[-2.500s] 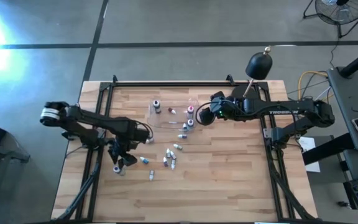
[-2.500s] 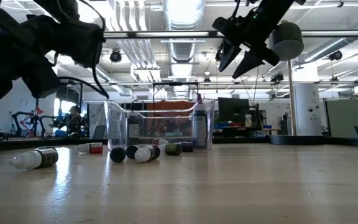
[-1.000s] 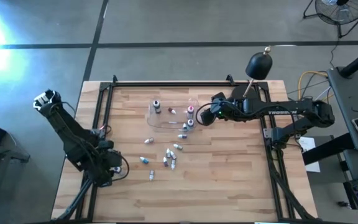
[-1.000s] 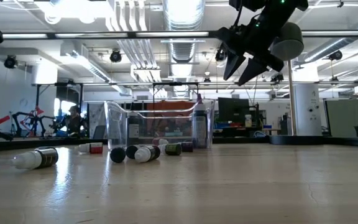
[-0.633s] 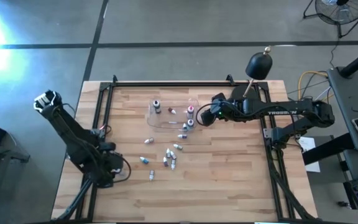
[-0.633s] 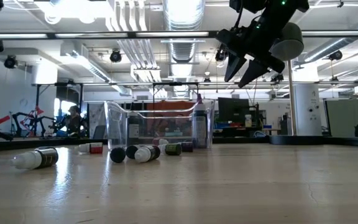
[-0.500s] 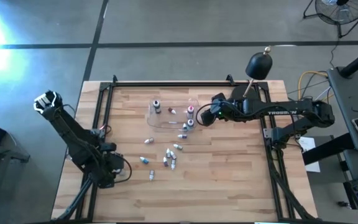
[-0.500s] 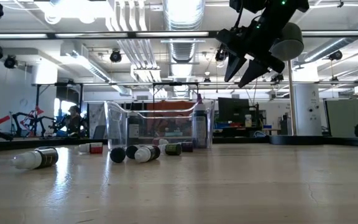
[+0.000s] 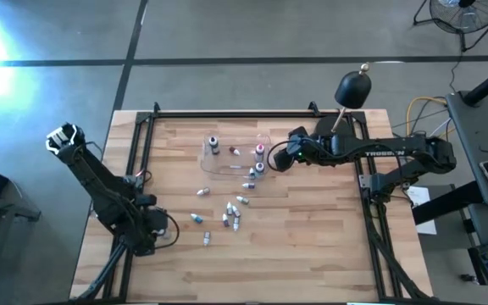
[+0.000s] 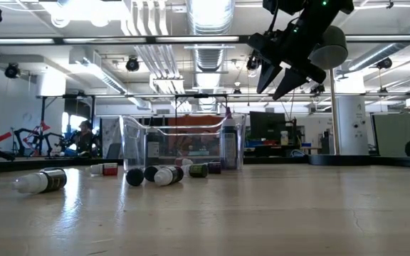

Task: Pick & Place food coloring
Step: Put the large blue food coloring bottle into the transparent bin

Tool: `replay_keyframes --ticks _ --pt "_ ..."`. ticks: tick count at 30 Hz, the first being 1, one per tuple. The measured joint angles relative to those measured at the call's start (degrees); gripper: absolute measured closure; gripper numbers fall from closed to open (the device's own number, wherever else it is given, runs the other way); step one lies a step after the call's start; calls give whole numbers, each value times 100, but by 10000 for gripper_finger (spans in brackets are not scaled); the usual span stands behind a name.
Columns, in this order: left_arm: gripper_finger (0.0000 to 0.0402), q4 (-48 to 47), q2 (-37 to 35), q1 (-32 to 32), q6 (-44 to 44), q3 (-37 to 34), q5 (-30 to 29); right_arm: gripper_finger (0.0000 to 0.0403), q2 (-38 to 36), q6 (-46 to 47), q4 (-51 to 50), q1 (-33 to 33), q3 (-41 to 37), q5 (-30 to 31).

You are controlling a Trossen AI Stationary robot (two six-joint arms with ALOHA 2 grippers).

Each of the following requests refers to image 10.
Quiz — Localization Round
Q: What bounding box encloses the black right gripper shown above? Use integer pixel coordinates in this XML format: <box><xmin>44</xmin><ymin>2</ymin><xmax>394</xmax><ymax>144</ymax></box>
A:
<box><xmin>256</xmin><ymin>10</ymin><xmax>334</xmax><ymax>102</ymax></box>

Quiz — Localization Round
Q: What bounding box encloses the large purple food coloring bottle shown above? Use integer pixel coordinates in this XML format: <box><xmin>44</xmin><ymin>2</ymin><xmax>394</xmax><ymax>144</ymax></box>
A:
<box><xmin>220</xmin><ymin>106</ymin><xmax>240</xmax><ymax>170</ymax></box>

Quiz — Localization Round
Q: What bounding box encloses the clear plastic bin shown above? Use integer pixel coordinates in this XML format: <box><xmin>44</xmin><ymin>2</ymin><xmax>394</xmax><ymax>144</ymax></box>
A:
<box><xmin>119</xmin><ymin>112</ymin><xmax>247</xmax><ymax>171</ymax></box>

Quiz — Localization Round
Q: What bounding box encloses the small purple food coloring bottle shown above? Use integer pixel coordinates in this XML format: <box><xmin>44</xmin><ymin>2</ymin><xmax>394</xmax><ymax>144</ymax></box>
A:
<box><xmin>206</xmin><ymin>161</ymin><xmax>223</xmax><ymax>175</ymax></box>

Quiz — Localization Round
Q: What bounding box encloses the small green food coloring bottle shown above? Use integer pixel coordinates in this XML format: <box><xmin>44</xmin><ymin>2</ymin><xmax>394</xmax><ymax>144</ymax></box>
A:
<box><xmin>183</xmin><ymin>163</ymin><xmax>209</xmax><ymax>178</ymax></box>

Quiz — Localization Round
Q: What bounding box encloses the large black food coloring bottle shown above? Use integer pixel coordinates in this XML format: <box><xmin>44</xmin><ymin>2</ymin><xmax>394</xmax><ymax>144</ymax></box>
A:
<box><xmin>144</xmin><ymin>127</ymin><xmax>162</xmax><ymax>168</ymax></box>

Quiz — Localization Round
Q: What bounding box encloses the small red food coloring bottle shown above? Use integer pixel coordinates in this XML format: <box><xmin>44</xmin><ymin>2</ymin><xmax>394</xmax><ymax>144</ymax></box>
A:
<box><xmin>90</xmin><ymin>162</ymin><xmax>119</xmax><ymax>176</ymax></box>

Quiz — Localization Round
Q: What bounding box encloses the white bottle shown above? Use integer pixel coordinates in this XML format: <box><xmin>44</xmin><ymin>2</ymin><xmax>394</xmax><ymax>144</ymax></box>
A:
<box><xmin>11</xmin><ymin>167</ymin><xmax>68</xmax><ymax>195</ymax></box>

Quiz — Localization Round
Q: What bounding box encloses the black computer monitor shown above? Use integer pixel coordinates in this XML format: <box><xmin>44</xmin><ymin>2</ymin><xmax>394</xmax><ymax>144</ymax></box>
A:
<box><xmin>249</xmin><ymin>111</ymin><xmax>287</xmax><ymax>142</ymax></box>

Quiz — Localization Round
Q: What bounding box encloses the blue crate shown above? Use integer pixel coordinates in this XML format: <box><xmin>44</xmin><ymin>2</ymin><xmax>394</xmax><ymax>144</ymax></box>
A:
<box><xmin>244</xmin><ymin>140</ymin><xmax>274</xmax><ymax>149</ymax></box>

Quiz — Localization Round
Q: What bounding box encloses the white round column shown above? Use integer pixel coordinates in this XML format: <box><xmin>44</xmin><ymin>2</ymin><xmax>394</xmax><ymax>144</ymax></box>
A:
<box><xmin>336</xmin><ymin>95</ymin><xmax>369</xmax><ymax>156</ymax></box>

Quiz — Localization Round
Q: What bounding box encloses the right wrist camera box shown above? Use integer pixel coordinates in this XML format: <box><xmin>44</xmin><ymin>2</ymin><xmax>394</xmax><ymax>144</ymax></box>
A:
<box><xmin>247</xmin><ymin>31</ymin><xmax>281</xmax><ymax>61</ymax></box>

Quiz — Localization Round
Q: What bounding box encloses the silver ceiling ventilation duct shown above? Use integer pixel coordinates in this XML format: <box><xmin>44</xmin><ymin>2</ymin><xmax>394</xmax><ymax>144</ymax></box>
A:
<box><xmin>186</xmin><ymin>0</ymin><xmax>236</xmax><ymax>113</ymax></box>

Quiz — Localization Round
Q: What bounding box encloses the black background station frame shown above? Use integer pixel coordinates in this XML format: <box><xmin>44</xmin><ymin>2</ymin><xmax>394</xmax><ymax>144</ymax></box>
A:
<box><xmin>174</xmin><ymin>92</ymin><xmax>229</xmax><ymax>118</ymax></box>
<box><xmin>37</xmin><ymin>92</ymin><xmax>98</xmax><ymax>157</ymax></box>

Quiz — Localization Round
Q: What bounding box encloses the green partition wall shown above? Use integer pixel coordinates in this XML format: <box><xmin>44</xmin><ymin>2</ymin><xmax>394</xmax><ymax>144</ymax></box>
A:
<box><xmin>372</xmin><ymin>112</ymin><xmax>410</xmax><ymax>157</ymax></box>

